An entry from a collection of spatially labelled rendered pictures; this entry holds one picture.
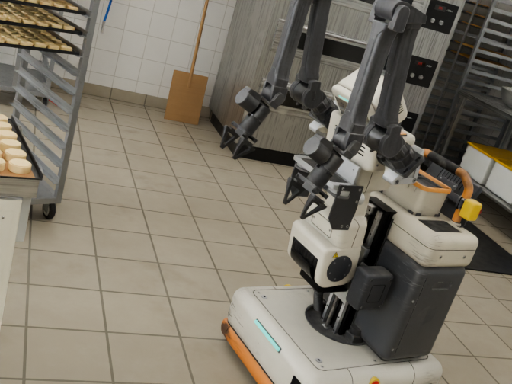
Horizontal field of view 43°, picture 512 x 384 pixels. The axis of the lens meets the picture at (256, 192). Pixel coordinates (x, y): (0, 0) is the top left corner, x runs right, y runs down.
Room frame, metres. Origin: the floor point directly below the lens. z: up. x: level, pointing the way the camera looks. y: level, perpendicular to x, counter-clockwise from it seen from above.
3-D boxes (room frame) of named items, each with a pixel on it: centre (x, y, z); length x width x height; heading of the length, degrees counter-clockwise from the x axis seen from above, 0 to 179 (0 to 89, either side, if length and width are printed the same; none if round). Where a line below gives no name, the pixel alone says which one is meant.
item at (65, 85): (3.12, 1.16, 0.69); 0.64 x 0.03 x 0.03; 46
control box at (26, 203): (1.54, 0.60, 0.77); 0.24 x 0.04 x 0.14; 33
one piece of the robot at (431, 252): (2.34, -0.54, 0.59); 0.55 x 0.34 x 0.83; 35
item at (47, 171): (3.12, 1.16, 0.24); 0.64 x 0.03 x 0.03; 46
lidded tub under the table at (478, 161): (5.65, -1.92, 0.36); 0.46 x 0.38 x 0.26; 111
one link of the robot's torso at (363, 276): (2.15, -0.36, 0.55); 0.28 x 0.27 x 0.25; 35
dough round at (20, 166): (1.40, 0.54, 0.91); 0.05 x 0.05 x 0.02
